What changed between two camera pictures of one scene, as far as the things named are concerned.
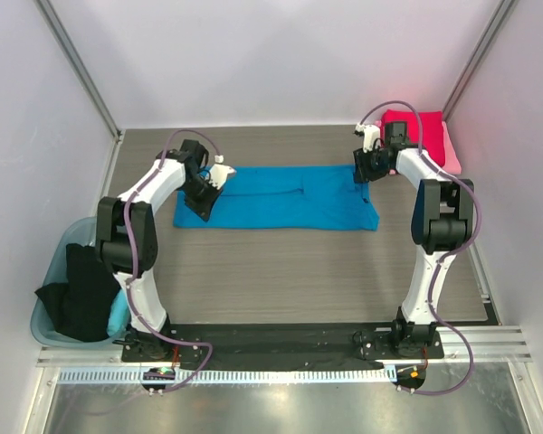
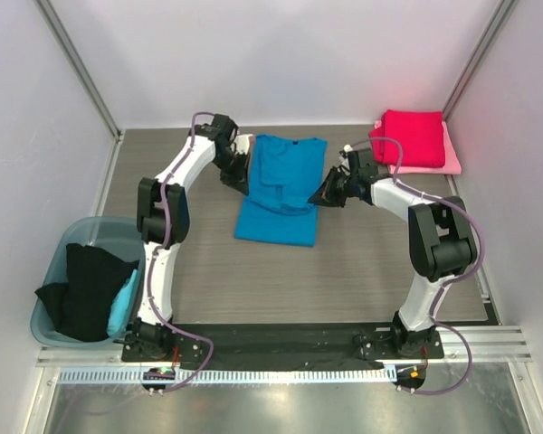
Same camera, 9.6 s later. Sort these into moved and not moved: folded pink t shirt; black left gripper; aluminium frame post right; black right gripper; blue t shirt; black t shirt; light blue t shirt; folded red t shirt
Moved: black left gripper; black right gripper; blue t shirt
Not moved: folded pink t shirt; light blue t shirt; black t shirt; folded red t shirt; aluminium frame post right
